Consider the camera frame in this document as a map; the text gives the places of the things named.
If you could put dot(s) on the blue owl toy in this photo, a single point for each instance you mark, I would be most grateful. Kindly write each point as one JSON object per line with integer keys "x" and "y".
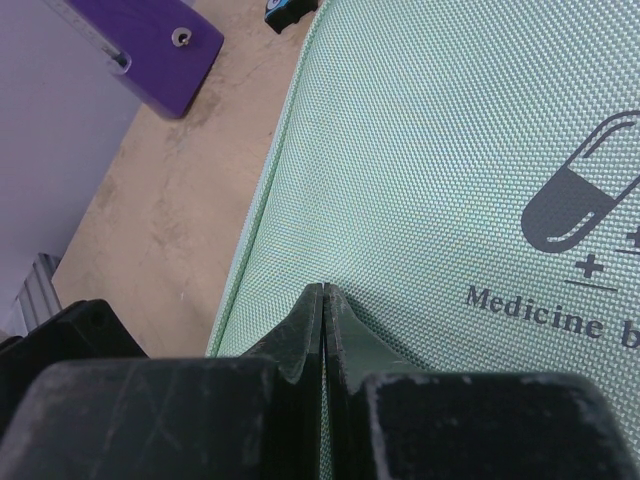
{"x": 279, "y": 14}

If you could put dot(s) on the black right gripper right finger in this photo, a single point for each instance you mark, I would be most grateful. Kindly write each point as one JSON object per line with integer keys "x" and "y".
{"x": 389, "y": 419}

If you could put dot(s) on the purple metronome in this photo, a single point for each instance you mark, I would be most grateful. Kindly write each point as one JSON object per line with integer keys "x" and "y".
{"x": 161, "y": 50}

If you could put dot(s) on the mint green medicine case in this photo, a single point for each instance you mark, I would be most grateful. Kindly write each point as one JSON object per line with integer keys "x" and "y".
{"x": 467, "y": 173}

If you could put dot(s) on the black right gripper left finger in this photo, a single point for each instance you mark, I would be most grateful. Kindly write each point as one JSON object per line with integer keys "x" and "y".
{"x": 254, "y": 416}

